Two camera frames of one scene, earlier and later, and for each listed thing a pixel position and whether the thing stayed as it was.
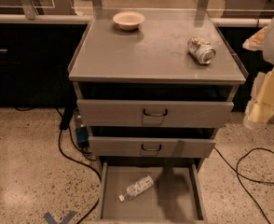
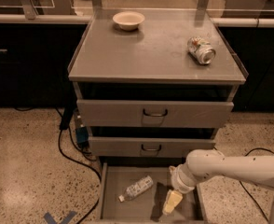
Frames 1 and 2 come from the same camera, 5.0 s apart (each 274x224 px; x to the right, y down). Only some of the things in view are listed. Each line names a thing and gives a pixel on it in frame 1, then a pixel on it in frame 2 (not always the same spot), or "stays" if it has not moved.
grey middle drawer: x=152 y=147 stays
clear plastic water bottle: x=136 y=189 stays
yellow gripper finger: x=256 y=115 to x=172 y=200
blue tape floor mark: x=64 y=220 stays
